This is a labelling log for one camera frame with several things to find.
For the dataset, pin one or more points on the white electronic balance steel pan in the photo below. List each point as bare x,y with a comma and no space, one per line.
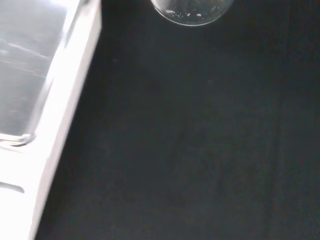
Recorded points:
32,75

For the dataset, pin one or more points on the black bench cloth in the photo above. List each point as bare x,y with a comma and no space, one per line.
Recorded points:
187,130

